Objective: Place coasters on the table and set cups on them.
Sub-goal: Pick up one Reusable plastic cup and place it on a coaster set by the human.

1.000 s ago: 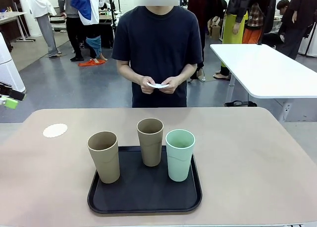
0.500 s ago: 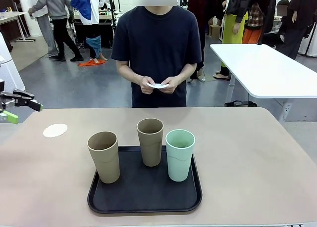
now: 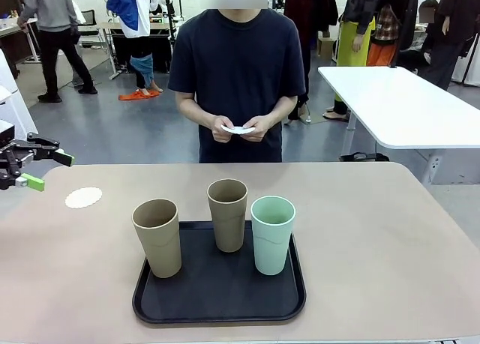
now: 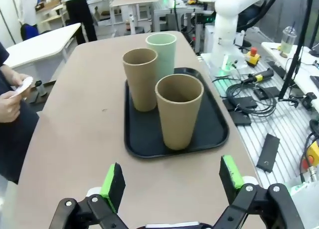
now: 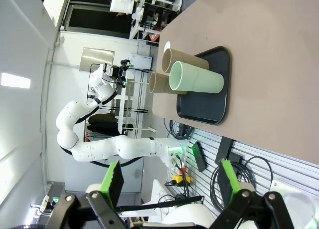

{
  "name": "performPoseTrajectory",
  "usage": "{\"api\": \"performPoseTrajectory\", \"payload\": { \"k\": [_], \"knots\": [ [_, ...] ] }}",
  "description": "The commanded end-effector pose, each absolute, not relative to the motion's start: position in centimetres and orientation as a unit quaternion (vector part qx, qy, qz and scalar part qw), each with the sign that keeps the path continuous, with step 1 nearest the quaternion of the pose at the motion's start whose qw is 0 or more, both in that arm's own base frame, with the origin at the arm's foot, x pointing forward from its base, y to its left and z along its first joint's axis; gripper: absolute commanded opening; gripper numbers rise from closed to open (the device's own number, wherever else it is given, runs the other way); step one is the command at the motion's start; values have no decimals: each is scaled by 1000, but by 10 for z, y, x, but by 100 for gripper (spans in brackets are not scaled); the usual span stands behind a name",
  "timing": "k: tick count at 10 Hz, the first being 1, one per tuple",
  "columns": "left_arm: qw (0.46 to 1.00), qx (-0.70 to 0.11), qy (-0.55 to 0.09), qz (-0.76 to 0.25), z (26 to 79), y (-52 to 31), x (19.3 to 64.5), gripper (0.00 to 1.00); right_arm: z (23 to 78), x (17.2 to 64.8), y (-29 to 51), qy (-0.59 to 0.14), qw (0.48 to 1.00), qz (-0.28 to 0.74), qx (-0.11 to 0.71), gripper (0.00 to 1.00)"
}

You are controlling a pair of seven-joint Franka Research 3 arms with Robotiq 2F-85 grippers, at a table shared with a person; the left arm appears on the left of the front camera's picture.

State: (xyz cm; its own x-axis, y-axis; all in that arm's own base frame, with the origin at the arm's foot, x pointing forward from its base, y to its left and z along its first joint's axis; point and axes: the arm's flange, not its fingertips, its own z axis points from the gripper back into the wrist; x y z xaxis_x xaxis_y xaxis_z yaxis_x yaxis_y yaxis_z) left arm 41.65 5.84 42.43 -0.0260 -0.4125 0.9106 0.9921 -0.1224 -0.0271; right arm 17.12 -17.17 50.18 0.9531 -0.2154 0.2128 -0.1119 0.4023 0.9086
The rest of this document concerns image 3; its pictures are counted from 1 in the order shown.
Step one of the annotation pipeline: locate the white table leg with socket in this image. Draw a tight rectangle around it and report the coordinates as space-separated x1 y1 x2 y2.
420 148 444 186

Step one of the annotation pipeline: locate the person in navy t-shirt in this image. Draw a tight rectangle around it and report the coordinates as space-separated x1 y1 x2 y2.
167 0 307 163

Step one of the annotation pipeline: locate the orange cloth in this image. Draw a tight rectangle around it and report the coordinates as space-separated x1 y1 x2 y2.
118 90 161 102

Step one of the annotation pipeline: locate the person's right forearm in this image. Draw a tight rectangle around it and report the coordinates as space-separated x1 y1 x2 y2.
175 91 222 130

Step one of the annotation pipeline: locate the white table top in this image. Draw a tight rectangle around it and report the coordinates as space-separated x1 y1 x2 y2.
317 65 480 151

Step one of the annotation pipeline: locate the white perforated air purifier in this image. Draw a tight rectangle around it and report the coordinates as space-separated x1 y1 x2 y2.
0 51 39 139

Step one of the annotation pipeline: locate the person's left forearm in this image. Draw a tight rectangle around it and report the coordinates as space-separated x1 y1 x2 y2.
260 94 299 126

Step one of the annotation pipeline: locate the mint green plastic cup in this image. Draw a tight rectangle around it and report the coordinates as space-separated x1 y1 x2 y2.
250 196 297 276

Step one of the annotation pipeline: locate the light tan plastic cup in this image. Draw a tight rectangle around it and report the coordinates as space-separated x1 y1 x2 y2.
131 198 183 280

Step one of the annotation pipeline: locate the person's right hand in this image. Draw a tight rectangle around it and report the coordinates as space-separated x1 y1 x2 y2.
211 115 236 144

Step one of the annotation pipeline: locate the mannequin with blue white jacket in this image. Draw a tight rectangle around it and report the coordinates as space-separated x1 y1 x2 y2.
106 0 165 97

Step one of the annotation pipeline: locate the black hanging coat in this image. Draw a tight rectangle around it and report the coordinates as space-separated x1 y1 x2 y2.
395 0 420 52

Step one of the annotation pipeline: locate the dark tan plastic cup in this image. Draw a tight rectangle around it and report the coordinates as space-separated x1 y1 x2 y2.
206 178 249 253

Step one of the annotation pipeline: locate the brown cardboard box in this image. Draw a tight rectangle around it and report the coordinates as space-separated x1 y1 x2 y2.
316 36 338 58

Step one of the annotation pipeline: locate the black plastic serving tray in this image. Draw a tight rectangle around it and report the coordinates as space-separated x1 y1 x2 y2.
131 220 307 325

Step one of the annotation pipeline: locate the mannequin in dark long coat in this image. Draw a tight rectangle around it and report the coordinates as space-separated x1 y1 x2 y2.
427 0 480 91

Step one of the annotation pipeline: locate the seated person in background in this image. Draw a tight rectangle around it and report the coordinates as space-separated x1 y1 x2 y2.
397 0 442 75

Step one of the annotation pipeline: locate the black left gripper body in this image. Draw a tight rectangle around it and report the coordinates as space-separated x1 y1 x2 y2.
0 139 38 182

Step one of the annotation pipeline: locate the wooden desk with white legs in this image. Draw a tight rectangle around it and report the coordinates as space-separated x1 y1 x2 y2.
96 21 177 81

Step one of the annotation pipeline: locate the black office chair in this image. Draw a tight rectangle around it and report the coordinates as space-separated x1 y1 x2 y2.
74 9 108 51

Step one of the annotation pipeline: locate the light wooden work table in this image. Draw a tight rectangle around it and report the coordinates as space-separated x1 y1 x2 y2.
0 16 41 64

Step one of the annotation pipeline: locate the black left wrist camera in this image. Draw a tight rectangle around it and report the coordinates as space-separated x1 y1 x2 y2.
0 120 17 145

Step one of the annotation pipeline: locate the black tripod stand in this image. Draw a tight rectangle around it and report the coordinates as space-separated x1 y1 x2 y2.
159 0 187 41

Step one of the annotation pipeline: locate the mannequin with orange trousers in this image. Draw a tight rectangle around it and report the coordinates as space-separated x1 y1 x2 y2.
366 4 399 67

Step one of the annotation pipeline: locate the white table leg black foot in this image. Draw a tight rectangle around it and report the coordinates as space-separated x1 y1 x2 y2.
339 111 391 163

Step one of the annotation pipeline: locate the person's left hand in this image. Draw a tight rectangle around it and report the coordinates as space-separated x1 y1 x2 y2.
241 115 275 142

